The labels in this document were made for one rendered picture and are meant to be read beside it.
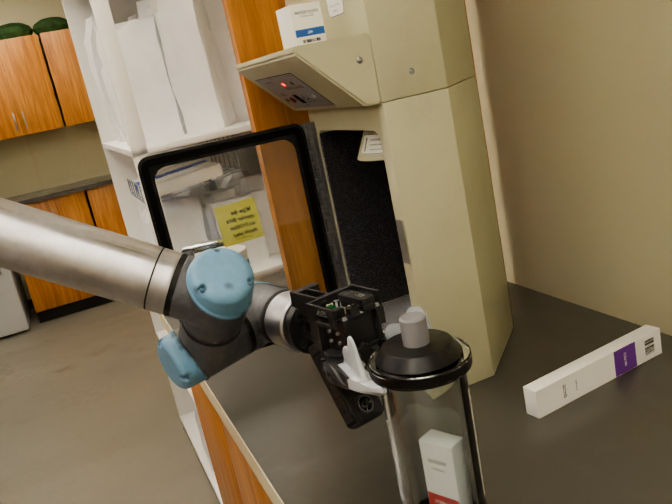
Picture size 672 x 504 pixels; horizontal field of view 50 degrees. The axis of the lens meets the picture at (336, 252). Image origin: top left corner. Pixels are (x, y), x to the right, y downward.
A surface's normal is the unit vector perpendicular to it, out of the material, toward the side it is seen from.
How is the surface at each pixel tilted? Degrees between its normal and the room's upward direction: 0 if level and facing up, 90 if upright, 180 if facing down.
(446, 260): 90
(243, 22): 90
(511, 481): 0
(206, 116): 100
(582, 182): 90
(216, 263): 48
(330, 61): 90
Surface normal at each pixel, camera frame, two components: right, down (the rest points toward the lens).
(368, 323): 0.60, 0.09
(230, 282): 0.25, -0.55
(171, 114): 0.09, 0.32
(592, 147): -0.90, 0.28
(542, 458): -0.20, -0.95
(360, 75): 0.37, 0.16
